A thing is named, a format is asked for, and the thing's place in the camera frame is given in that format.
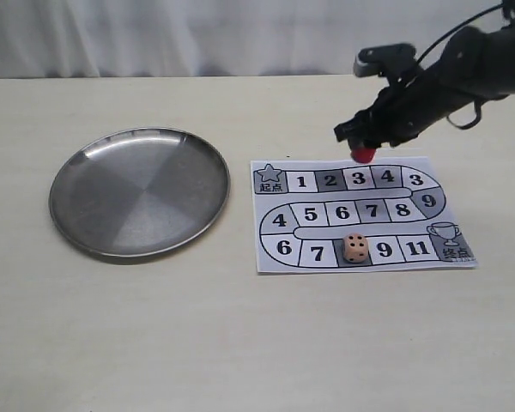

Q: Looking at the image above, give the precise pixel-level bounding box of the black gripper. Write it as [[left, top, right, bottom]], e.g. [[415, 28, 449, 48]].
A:
[[334, 26, 515, 150]]

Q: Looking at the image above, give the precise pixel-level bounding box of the red cylinder game piece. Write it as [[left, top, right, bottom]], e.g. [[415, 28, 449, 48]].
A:
[[351, 148, 376, 164]]

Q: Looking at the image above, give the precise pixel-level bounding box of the wooden die with black pips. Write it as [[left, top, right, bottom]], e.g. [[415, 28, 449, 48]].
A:
[[342, 233, 369, 264]]

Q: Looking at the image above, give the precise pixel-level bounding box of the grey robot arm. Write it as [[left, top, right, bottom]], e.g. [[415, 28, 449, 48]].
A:
[[334, 26, 515, 155]]

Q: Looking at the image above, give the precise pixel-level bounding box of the paper number game board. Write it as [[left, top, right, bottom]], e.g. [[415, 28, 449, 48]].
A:
[[251, 157, 477, 274]]

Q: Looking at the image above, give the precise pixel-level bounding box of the round stainless steel plate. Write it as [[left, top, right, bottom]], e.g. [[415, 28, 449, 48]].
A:
[[48, 127, 231, 261]]

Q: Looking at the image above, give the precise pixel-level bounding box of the white curtain backdrop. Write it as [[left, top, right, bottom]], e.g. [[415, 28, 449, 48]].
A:
[[0, 1, 503, 78]]

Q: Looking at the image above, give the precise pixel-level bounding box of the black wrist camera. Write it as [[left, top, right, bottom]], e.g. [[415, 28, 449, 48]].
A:
[[353, 43, 416, 78]]

